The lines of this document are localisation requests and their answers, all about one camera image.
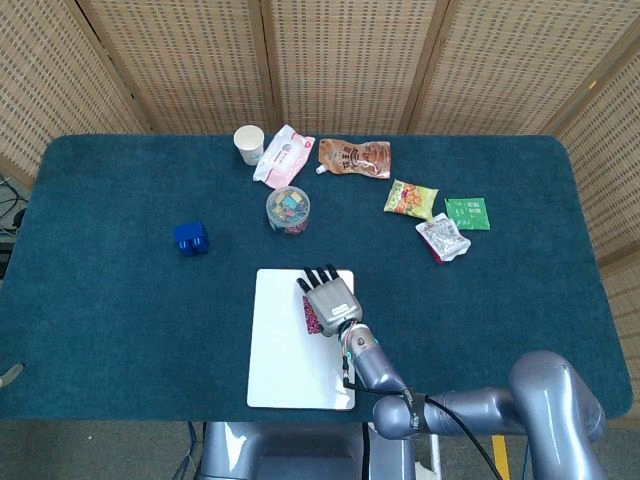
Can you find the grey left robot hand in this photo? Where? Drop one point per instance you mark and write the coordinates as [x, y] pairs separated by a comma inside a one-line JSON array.
[[11, 375]]

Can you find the grey black right robot hand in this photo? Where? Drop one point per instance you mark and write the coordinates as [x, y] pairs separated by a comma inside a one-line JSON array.
[[332, 302]]

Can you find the purple patterned packet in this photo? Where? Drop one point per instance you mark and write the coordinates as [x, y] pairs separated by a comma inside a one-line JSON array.
[[311, 320]]

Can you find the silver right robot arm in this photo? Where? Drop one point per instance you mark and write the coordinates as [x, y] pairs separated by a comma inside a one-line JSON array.
[[380, 370]]

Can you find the white board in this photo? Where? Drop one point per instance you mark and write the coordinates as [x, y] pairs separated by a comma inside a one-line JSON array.
[[280, 350]]

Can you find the clear jar of colourful clips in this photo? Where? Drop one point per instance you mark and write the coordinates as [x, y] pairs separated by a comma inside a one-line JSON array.
[[287, 210]]

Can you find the teal table cloth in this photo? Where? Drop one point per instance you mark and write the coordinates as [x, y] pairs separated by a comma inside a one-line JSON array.
[[125, 325]]

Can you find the yellow green snack bag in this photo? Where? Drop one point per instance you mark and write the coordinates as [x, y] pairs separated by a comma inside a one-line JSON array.
[[410, 200]]

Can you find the silver red snack packet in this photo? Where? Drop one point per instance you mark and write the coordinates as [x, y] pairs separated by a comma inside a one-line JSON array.
[[444, 237]]

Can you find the brown spout pouch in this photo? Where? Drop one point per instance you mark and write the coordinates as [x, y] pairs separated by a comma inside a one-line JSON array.
[[357, 159]]

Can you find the grey robot torso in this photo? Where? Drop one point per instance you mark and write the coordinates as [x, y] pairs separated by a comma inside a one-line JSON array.
[[300, 450]]

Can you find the pink white wet wipes pack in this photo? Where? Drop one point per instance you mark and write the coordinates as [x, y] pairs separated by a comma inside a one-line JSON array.
[[282, 157]]

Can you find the blue toy building block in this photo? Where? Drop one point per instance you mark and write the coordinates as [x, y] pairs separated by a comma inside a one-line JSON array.
[[190, 239]]

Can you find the green sachet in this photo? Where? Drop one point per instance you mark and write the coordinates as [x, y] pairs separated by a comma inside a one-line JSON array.
[[469, 214]]

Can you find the white paper cup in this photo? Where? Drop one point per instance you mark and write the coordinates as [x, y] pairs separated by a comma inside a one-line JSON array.
[[249, 145]]

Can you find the woven bamboo folding screen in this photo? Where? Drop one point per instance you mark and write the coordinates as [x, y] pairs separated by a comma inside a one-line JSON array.
[[350, 65]]

